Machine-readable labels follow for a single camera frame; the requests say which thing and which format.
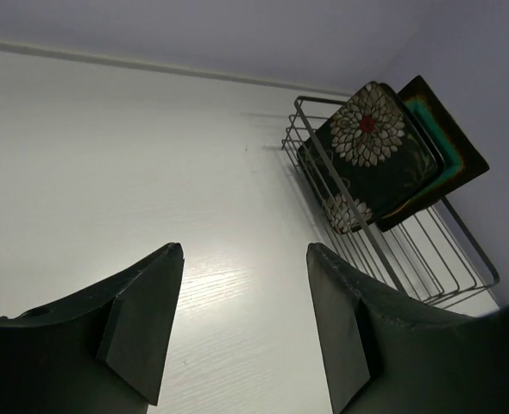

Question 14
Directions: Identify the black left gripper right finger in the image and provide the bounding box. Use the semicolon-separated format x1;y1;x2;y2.
306;243;383;413

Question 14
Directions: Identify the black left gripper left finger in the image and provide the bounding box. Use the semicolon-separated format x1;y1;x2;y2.
97;242;183;405

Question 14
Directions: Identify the black floral square plate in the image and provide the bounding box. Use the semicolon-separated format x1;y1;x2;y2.
297;81;444;234

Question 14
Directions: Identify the teal brown square plate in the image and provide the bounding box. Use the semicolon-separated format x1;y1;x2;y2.
377;75;489;232

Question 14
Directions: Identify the grey wire dish rack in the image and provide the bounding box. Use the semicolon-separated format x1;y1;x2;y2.
281;96;500;309

